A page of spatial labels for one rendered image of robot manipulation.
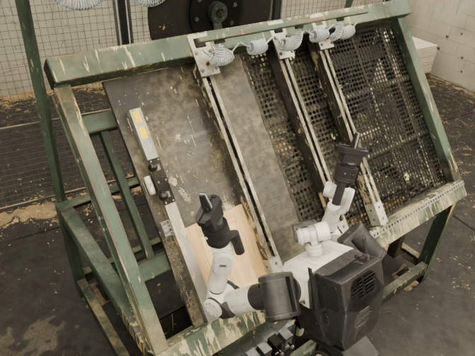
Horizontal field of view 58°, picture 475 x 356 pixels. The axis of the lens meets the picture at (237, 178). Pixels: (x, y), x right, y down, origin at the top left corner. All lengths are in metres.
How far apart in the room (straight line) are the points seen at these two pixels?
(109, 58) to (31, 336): 1.99
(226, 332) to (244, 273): 0.27
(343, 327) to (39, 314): 2.28
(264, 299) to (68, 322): 1.95
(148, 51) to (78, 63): 0.29
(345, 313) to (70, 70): 1.30
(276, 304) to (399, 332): 1.88
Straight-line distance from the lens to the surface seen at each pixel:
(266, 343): 2.03
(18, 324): 3.29
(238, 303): 1.56
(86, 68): 1.79
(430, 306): 3.47
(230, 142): 1.98
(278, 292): 1.44
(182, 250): 1.82
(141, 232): 1.86
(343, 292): 1.42
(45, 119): 2.37
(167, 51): 1.92
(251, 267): 2.00
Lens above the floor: 2.43
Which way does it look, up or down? 35 degrees down
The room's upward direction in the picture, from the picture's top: 3 degrees clockwise
